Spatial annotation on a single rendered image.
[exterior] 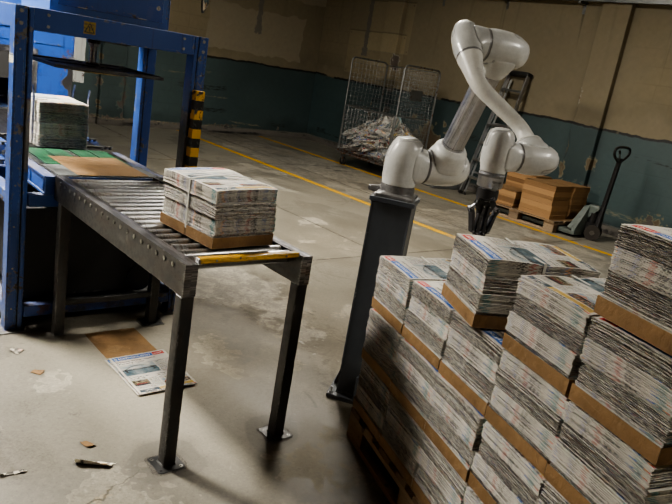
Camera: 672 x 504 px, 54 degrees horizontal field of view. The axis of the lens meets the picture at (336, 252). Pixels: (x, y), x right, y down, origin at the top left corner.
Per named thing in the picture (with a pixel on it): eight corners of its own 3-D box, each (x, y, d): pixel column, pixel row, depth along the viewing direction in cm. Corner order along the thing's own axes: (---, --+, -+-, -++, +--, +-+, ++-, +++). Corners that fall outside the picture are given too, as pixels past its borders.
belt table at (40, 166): (168, 195, 361) (170, 177, 359) (43, 195, 319) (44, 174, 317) (117, 167, 411) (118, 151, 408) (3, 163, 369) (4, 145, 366)
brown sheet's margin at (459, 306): (539, 303, 237) (542, 292, 235) (582, 337, 210) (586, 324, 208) (440, 293, 228) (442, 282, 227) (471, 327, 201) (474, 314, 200)
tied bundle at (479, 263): (539, 305, 237) (556, 243, 231) (583, 340, 209) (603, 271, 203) (440, 295, 229) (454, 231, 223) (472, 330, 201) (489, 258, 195)
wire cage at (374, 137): (420, 180, 1054) (442, 70, 1009) (383, 179, 1001) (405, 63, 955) (369, 164, 1140) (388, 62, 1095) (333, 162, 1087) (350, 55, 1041)
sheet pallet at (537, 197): (586, 231, 869) (597, 188, 854) (551, 233, 815) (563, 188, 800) (510, 207, 955) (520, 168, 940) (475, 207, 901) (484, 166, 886)
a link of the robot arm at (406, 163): (375, 178, 306) (384, 131, 301) (411, 183, 312) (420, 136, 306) (387, 186, 292) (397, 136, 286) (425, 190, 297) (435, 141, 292)
